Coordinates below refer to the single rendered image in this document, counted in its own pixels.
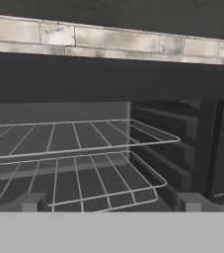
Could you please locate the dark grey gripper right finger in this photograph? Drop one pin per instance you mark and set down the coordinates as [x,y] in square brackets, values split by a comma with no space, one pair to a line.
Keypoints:
[191,202]

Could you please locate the black toaster oven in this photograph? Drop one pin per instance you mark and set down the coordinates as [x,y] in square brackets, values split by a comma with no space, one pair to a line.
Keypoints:
[116,82]

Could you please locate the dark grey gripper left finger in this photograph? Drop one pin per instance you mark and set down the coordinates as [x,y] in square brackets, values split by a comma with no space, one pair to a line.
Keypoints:
[31,201]

